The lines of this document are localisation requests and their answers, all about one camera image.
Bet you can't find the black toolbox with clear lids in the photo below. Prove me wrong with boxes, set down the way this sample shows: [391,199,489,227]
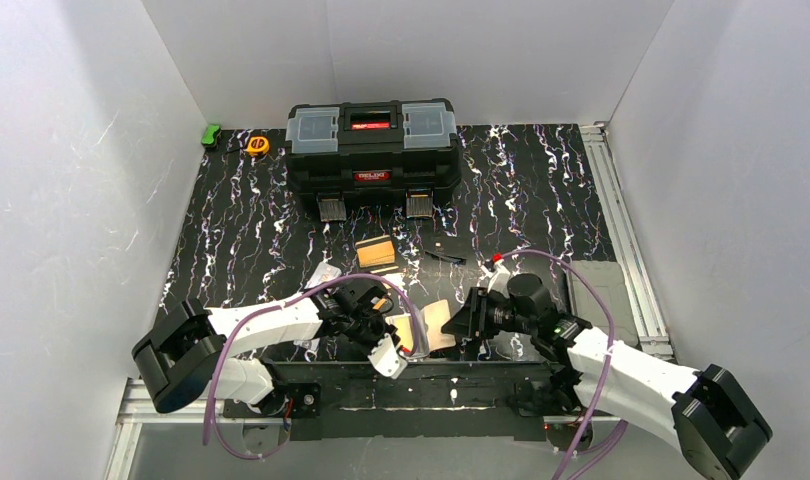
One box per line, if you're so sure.
[285,98,464,222]

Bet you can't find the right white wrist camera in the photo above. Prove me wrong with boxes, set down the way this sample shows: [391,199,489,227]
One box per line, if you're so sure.
[482,254,511,295]

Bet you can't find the tan card holder with sleeves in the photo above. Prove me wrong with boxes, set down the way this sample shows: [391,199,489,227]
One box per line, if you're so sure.
[385,300,456,353]

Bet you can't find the green plastic object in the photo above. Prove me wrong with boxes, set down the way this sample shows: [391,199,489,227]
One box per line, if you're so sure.
[200,124,222,149]

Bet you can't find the white aluminium table rail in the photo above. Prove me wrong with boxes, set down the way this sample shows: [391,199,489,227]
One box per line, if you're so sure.
[580,122,675,361]

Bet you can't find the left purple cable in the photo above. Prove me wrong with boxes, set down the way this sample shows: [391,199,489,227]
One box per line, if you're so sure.
[201,272,431,462]

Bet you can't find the grey pad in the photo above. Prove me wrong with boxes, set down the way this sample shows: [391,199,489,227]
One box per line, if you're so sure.
[567,260,640,348]

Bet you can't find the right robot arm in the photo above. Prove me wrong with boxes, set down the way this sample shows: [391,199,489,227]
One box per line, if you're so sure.
[441,273,773,479]

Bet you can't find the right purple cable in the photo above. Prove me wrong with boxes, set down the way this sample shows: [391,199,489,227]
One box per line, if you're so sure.
[491,248,628,480]

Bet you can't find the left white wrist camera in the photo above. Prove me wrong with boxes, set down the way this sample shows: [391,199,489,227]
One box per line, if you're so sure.
[368,334,408,379]

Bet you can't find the front aluminium rail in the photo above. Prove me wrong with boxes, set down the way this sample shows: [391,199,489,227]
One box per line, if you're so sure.
[103,376,734,480]

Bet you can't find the gold card stack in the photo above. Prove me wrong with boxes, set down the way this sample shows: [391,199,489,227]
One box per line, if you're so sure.
[355,235,398,273]

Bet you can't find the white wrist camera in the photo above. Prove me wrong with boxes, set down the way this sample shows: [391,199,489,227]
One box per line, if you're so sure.
[368,334,408,379]
[482,254,511,295]

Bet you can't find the purple cable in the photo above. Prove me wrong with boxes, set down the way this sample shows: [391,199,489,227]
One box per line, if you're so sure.
[491,248,628,480]
[201,272,431,462]

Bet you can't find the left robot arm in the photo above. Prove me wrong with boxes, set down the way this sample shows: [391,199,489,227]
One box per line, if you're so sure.
[131,274,407,414]

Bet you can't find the yellow tape measure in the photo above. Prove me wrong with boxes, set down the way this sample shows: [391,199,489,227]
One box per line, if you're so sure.
[245,136,270,157]

